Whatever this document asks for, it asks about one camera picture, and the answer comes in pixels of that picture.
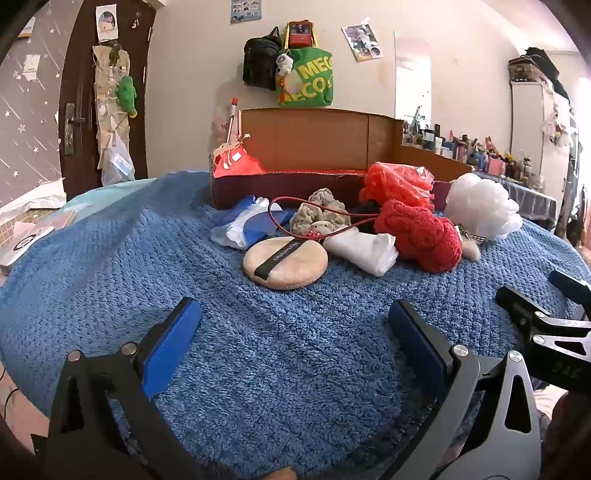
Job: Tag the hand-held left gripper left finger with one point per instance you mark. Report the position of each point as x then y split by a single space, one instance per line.
171 344

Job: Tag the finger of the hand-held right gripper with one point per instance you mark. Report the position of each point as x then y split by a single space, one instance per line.
570 284
521 307

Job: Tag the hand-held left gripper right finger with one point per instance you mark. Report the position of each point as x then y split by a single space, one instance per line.
415 344

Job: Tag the small white plush cat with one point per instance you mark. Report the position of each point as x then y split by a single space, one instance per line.
471 249

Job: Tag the white mesh bath pouf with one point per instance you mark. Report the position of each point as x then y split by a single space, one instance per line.
480 203

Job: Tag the round beige powder puff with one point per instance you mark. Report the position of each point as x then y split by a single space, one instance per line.
295 272

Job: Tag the blue and white plastic bag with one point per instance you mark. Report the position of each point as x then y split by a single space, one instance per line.
247 226

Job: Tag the black yarn scrunchie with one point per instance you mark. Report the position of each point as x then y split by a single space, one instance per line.
367 210

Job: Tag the orange-red mesh bath pouf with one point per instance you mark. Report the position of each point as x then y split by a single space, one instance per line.
392 184

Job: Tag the beige crochet scrunchie with charm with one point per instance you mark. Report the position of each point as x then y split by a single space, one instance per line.
307 214

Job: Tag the brown cardboard box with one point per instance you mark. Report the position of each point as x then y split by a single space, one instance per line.
323 136

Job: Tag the person's right hand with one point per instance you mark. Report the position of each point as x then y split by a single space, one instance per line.
570 438

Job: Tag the desk with grey cloth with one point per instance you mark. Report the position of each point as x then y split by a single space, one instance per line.
521 196

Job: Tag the blue fluffy blanket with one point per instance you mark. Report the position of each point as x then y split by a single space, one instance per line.
277 369

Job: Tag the hanging white plush toys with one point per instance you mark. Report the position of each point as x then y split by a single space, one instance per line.
558 127

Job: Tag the light blue printed bedsheet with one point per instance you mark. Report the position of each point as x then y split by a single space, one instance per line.
106 194

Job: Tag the white wardrobe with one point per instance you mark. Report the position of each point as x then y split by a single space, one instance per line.
531 124

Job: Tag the white flat device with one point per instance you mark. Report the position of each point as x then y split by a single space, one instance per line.
23 247

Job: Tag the hanging clear plastic bag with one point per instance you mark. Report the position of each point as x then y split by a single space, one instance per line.
117 166

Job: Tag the white crumpled paper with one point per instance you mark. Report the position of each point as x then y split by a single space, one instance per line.
32 198

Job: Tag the dark bag on wardrobe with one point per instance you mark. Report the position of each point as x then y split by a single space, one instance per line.
538 62

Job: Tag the pink pig plush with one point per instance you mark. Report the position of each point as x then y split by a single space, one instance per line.
219 124

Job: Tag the beige hanging pocket organizer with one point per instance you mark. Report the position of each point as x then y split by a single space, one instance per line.
104 120

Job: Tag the white stick with orange tip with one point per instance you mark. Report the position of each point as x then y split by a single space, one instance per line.
232 117

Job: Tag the green plush dinosaur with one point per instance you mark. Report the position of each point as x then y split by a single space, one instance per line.
125 94

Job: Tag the dark wooden door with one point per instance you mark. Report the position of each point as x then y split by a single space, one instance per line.
78 83

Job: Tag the red tassel charm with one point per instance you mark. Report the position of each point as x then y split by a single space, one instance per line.
287 87

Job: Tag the green tote bag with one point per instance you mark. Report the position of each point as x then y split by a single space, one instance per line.
314 78

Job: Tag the black backpack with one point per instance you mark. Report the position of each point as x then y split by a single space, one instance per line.
258 60

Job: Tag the white photo card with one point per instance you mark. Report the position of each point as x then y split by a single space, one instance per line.
106 21

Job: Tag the wall mirror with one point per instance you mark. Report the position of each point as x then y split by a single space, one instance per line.
413 83

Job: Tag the photo collage wall poster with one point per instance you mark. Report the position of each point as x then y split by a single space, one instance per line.
362 39

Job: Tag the white wall switch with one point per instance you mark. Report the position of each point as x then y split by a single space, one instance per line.
31 63

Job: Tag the blue wall poster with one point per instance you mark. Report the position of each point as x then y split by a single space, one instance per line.
245 11

